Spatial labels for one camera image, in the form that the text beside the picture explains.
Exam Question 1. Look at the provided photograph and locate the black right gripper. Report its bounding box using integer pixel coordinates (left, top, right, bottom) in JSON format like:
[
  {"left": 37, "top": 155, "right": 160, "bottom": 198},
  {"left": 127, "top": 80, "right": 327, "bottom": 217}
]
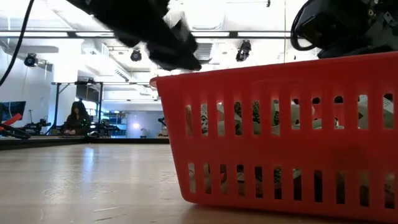
[{"left": 294, "top": 0, "right": 398, "bottom": 59}]

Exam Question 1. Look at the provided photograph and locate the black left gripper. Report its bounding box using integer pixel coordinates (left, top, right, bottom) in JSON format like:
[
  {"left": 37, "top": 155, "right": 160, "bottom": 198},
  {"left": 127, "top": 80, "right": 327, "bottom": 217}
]
[{"left": 67, "top": 0, "right": 203, "bottom": 72}]

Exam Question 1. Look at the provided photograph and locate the white green sweetener packet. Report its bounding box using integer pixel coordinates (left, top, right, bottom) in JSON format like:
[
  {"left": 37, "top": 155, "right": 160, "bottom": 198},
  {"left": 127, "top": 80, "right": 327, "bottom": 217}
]
[
  {"left": 186, "top": 104, "right": 224, "bottom": 136},
  {"left": 234, "top": 101, "right": 262, "bottom": 135},
  {"left": 272, "top": 100, "right": 301, "bottom": 135},
  {"left": 236, "top": 169, "right": 246, "bottom": 188},
  {"left": 357, "top": 95, "right": 394, "bottom": 130}
]

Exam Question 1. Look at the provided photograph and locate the red slotted plastic basket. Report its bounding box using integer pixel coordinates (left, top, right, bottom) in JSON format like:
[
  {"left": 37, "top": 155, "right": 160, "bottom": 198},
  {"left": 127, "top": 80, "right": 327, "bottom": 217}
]
[{"left": 149, "top": 51, "right": 398, "bottom": 223}]

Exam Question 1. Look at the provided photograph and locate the black ceiling spotlight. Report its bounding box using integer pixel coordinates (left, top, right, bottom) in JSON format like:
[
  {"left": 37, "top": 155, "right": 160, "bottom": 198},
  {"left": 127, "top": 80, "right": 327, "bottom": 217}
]
[
  {"left": 234, "top": 39, "right": 252, "bottom": 63},
  {"left": 24, "top": 52, "right": 39, "bottom": 68},
  {"left": 129, "top": 49, "right": 143, "bottom": 63}
]

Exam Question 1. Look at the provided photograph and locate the person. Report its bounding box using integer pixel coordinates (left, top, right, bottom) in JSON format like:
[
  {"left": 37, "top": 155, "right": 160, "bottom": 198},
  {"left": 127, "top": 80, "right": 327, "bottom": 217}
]
[{"left": 63, "top": 100, "right": 93, "bottom": 137}]

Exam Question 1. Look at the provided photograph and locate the dark monitor screen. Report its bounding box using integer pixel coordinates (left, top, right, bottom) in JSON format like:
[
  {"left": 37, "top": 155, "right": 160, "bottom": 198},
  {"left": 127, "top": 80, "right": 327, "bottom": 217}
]
[{"left": 0, "top": 101, "right": 27, "bottom": 124}]

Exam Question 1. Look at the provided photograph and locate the red bar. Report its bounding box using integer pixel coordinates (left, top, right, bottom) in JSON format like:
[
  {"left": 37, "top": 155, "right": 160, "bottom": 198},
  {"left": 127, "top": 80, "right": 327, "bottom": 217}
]
[{"left": 3, "top": 112, "right": 25, "bottom": 128}]

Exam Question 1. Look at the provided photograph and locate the black right camera cable loop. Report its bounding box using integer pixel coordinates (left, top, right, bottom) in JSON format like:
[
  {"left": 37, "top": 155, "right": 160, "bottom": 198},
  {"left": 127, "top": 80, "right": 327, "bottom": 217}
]
[{"left": 290, "top": 0, "right": 318, "bottom": 52}]

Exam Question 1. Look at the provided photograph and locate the thin hanging cable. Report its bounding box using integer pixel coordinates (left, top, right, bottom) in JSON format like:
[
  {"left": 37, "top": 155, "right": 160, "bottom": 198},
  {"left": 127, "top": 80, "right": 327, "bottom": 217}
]
[{"left": 283, "top": 0, "right": 287, "bottom": 63}]

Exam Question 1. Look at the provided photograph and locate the black background rig frame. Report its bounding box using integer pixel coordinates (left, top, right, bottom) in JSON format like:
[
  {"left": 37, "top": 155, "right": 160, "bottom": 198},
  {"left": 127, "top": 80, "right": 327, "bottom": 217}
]
[{"left": 50, "top": 80, "right": 104, "bottom": 136}]

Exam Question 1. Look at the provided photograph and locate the black aluminium table frame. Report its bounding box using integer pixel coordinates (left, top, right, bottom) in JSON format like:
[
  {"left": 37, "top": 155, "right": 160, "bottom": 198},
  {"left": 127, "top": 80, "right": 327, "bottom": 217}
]
[{"left": 0, "top": 136, "right": 170, "bottom": 151}]

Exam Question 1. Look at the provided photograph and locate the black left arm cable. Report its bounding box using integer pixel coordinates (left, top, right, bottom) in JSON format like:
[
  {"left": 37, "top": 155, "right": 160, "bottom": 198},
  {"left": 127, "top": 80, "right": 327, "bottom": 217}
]
[{"left": 0, "top": 0, "right": 35, "bottom": 87}]

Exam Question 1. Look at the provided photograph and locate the black curved hose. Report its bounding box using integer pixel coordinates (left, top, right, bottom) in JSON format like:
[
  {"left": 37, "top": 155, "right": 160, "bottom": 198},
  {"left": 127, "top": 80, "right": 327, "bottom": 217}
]
[{"left": 0, "top": 123, "right": 32, "bottom": 140}]

